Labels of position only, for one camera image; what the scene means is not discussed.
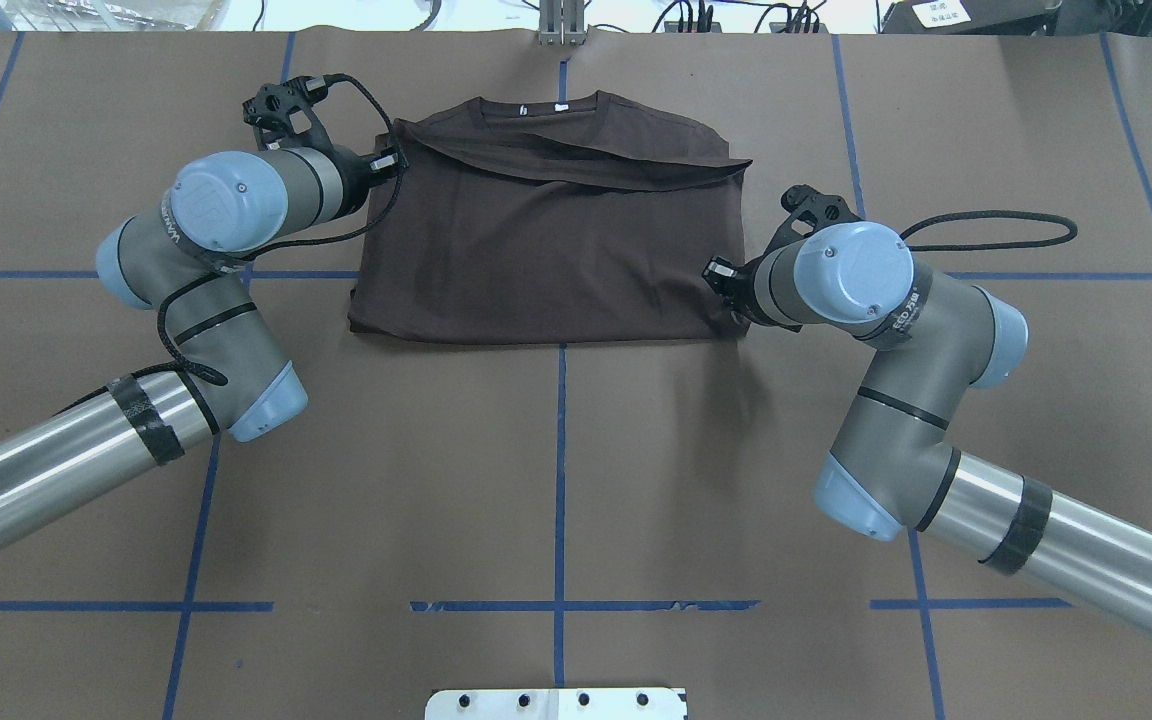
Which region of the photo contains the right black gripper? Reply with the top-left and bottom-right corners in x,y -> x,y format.
702,252 -> 776,325

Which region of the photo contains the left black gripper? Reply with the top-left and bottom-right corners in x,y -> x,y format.
335,145 -> 410,211

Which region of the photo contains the dark brown t-shirt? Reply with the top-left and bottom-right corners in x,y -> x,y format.
347,91 -> 749,344

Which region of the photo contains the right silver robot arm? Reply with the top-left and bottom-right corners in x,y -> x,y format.
702,222 -> 1152,637

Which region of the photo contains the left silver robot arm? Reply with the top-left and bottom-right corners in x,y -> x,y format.
0,145 -> 407,550

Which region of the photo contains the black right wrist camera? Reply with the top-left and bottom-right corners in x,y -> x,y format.
764,184 -> 861,252

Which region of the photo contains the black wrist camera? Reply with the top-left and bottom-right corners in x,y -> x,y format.
242,76 -> 333,152
764,184 -> 861,252

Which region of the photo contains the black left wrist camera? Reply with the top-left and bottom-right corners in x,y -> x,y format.
242,76 -> 333,152

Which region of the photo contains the aluminium camera post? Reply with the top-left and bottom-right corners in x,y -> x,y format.
530,0 -> 589,47

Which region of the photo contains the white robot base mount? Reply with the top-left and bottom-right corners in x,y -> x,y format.
424,687 -> 690,719

